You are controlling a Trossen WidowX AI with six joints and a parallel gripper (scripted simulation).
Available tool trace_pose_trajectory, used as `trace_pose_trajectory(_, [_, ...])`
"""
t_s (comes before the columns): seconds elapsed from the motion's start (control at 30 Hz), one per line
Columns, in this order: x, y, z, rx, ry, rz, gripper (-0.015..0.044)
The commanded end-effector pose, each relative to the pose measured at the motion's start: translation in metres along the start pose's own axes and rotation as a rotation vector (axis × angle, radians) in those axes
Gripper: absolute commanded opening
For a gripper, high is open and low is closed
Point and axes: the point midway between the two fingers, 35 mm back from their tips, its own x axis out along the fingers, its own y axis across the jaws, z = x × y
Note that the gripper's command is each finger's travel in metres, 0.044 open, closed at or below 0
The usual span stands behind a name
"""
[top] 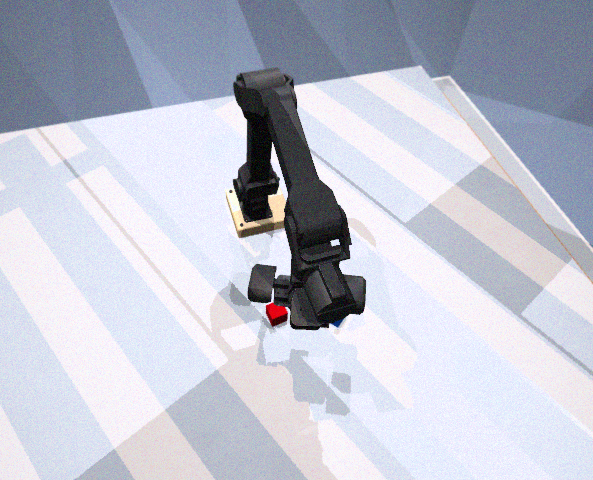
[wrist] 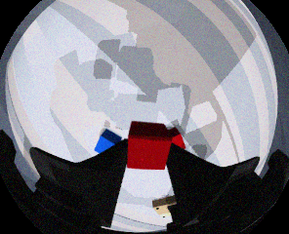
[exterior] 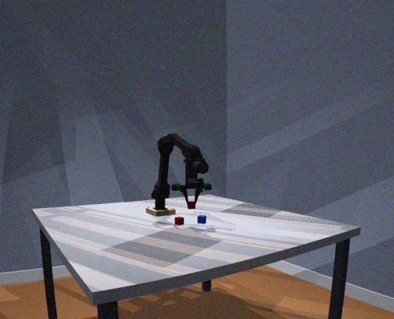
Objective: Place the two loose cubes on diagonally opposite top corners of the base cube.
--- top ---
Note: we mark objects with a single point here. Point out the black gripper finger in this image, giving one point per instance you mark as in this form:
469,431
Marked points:
282,303

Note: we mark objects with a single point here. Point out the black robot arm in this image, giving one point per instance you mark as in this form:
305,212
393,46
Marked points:
313,218

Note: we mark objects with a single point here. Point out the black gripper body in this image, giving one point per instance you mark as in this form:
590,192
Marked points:
262,282

